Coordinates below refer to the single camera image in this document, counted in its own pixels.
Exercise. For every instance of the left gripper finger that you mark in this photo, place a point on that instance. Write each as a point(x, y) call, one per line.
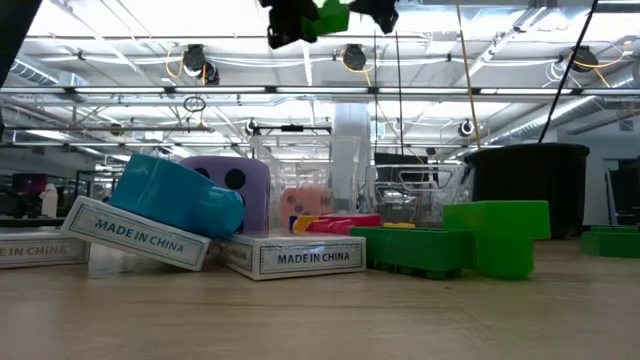
point(306, 22)

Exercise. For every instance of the long ceiling light strip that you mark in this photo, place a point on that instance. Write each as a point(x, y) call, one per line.
point(225, 90)

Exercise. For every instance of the orange foam die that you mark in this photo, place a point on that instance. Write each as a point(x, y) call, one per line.
point(305, 205)

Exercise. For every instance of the tall clear plastic bin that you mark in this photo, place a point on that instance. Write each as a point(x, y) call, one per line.
point(320, 165)

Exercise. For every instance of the black bucket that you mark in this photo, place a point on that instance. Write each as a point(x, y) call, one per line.
point(530, 180)

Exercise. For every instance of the black background table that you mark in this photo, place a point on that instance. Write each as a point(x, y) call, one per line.
point(30, 221)

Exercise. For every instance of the black ceiling rail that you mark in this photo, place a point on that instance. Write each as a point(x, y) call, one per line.
point(100, 129)

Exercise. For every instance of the purple foam die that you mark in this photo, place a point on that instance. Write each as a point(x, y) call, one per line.
point(257, 200)

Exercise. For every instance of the low clear plastic tray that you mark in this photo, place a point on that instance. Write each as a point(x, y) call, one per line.
point(415, 200)

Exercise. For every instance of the white building column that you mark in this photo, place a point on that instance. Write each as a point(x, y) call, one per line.
point(350, 130)

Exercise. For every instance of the dark computer monitor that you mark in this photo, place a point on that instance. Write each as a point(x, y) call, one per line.
point(30, 184)

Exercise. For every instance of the white bottle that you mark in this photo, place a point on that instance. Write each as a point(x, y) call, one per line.
point(49, 202)

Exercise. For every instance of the yellow toy block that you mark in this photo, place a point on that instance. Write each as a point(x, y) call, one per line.
point(302, 223)

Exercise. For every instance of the black equipment rack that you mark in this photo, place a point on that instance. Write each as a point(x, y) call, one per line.
point(625, 195)

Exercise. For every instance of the small green toy brick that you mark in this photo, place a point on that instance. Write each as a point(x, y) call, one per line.
point(612, 242)

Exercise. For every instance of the bluish playing card box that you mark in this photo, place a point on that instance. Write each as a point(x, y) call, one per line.
point(135, 235)

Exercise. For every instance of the white playing card box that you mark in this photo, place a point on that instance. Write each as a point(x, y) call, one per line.
point(310, 257)
point(40, 247)

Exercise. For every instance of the dark green long brick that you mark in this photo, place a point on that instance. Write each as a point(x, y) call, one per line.
point(410, 247)

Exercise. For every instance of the bright green toy block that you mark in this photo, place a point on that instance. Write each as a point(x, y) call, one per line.
point(332, 17)

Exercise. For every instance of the blue heart-shaped block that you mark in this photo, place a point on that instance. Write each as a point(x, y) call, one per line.
point(170, 195)

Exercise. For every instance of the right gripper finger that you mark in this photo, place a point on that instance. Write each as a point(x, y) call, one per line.
point(377, 12)

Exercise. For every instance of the red toy brick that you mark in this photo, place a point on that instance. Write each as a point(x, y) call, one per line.
point(350, 222)

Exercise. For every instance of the bright green long brick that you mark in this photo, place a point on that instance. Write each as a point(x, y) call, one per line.
point(500, 225)

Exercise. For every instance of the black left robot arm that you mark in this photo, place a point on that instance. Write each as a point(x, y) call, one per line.
point(12, 20)

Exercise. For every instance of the yellow stud brick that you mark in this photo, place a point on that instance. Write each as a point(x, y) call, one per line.
point(400, 225)

